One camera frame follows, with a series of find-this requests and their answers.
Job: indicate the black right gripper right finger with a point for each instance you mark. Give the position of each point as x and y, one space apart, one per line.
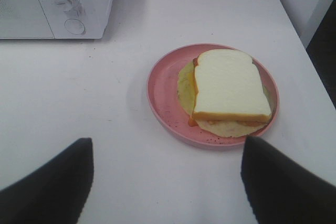
281 191

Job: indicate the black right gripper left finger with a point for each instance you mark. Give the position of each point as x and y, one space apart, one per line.
54 193

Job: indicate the white bread sandwich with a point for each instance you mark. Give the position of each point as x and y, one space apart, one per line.
221 91

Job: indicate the pink speckled plate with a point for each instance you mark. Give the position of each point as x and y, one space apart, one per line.
163 99

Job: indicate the white microwave door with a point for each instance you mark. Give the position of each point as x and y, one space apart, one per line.
24 19

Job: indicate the white door release button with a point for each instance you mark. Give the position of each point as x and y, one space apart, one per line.
74 26

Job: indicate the white microwave oven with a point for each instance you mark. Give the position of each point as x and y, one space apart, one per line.
78 1

